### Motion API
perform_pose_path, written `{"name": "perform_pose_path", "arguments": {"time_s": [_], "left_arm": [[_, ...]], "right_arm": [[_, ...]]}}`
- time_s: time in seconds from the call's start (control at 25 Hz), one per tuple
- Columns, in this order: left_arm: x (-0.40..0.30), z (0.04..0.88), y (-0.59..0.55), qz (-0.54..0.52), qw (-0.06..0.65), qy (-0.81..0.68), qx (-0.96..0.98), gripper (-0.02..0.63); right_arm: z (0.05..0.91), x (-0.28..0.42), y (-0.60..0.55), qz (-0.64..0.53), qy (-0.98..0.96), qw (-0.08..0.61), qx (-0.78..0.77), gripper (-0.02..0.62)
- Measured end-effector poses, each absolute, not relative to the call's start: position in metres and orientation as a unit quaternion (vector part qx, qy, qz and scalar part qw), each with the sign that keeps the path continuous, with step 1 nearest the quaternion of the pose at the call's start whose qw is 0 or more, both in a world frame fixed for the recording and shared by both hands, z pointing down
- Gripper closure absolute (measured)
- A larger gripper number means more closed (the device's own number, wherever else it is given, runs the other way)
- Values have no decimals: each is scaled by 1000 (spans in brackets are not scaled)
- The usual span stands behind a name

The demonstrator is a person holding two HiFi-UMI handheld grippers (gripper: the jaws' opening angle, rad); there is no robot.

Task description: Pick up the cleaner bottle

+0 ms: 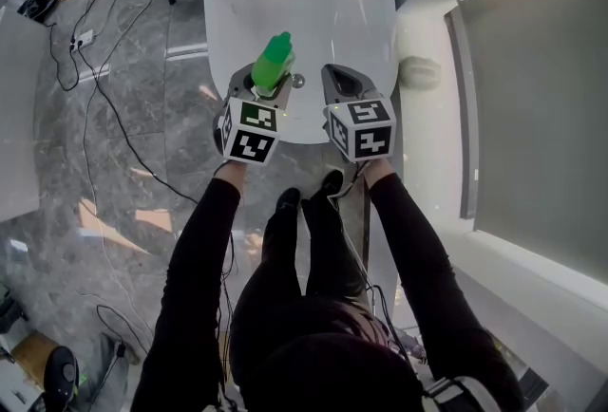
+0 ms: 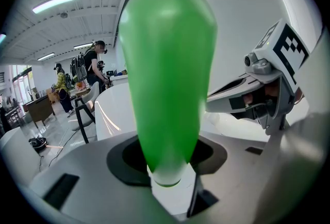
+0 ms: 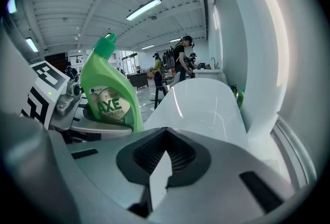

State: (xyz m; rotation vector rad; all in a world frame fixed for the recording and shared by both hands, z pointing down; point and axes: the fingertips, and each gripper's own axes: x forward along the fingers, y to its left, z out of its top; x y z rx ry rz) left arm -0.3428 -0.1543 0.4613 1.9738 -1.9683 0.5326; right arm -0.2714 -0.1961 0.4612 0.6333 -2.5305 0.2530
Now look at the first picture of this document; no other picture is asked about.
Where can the white power strip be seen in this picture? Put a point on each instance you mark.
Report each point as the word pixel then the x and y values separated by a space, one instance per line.
pixel 84 40

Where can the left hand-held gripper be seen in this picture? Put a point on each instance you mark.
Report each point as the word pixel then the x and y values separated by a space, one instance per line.
pixel 249 135

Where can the person's black shoe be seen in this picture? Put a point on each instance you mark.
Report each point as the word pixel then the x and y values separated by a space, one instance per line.
pixel 288 199
pixel 332 183

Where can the green cleaner bottle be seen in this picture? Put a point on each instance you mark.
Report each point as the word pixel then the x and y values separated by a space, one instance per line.
pixel 273 63

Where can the person's black left shoe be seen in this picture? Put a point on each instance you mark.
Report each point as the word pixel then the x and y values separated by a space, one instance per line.
pixel 288 199

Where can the white cabinet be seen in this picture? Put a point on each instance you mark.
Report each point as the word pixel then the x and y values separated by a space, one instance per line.
pixel 19 116

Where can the person's left forearm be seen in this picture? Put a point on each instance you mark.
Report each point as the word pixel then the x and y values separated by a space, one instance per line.
pixel 190 286

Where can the person's black right shoe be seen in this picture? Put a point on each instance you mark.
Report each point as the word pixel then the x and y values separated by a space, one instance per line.
pixel 332 183

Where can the grey roller blind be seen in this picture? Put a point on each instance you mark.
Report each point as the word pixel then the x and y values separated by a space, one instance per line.
pixel 541 125

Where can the black round device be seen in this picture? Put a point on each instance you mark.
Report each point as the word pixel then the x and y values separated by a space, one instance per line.
pixel 61 377

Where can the black robot vacuum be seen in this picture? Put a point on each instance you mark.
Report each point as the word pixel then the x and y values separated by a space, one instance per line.
pixel 40 2

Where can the person's right forearm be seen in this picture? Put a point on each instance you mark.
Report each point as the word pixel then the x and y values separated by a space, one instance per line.
pixel 427 277

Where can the person's black trousers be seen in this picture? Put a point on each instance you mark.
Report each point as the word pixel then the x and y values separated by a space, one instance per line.
pixel 309 305

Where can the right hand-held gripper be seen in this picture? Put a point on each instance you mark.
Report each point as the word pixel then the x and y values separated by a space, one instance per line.
pixel 363 130

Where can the small silver ball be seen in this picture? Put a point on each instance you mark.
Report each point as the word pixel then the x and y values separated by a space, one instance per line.
pixel 298 80

